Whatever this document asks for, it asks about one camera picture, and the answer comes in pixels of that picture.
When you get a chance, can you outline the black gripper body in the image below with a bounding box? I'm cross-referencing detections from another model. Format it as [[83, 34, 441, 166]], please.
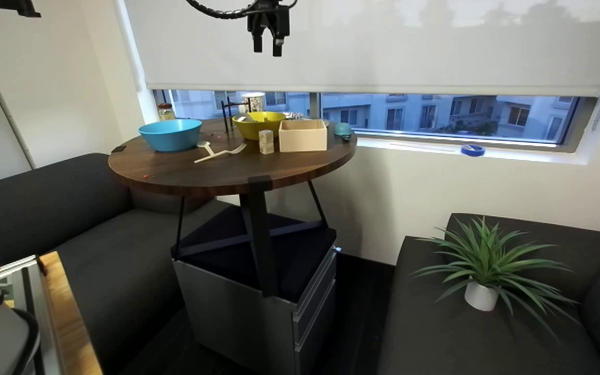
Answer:
[[245, 0, 292, 34]]

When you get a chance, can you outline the open wooden box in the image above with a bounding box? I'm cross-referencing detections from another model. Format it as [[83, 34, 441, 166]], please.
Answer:
[[277, 117, 331, 153]]

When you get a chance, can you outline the patterned paper cup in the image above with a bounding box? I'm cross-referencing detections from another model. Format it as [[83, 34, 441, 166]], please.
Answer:
[[240, 94, 268, 117]]

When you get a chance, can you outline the black metal stand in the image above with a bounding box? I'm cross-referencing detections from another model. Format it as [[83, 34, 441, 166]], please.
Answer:
[[218, 92, 237, 138]]

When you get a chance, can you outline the yellow bowl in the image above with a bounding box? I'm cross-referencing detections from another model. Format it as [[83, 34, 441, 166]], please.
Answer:
[[232, 110, 287, 144]]

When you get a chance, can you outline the small teal egg-shaped object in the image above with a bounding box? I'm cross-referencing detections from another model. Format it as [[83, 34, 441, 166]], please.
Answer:
[[331, 121, 356, 144]]

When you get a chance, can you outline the jar with brown lid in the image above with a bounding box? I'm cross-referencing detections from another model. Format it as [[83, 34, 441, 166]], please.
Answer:
[[157, 100, 178, 123]]

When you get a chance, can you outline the white roller blind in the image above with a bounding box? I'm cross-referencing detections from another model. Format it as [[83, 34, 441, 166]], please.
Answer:
[[120, 0, 600, 100]]

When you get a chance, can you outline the white plastic fork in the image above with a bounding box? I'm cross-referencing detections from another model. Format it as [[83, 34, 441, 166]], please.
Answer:
[[191, 141, 250, 166]]

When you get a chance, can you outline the blue bowl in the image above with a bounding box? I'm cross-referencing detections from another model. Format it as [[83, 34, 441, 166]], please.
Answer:
[[137, 118, 207, 153]]

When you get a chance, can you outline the round dark wooden table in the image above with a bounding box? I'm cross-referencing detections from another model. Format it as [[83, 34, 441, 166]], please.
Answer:
[[107, 117, 360, 300]]

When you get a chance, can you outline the window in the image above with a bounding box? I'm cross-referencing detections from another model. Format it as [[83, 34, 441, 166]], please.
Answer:
[[148, 88, 600, 151]]

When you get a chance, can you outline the blue disc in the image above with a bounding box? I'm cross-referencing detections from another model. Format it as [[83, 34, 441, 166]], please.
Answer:
[[458, 141, 488, 158]]

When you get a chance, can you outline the black overhead bar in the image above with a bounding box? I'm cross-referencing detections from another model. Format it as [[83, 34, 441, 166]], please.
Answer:
[[0, 0, 41, 18]]

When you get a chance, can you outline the grey filing cabinet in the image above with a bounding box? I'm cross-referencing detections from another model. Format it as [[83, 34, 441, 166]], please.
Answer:
[[168, 203, 341, 375]]

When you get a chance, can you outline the long dark sofa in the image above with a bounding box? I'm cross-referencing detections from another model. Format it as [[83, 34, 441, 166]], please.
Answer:
[[0, 151, 242, 375]]

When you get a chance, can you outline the green potted plant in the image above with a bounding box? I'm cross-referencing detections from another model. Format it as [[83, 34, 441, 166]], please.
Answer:
[[412, 215, 581, 338]]

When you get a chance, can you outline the dark sofa chair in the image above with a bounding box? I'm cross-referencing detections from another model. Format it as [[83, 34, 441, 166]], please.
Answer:
[[374, 209, 600, 375]]

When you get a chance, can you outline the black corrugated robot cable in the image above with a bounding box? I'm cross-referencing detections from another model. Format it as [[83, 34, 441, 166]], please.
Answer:
[[186, 0, 302, 20]]

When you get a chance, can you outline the aluminium frame wooden-edged bench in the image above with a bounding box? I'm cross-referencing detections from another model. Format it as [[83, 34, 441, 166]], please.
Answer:
[[0, 249, 105, 375]]

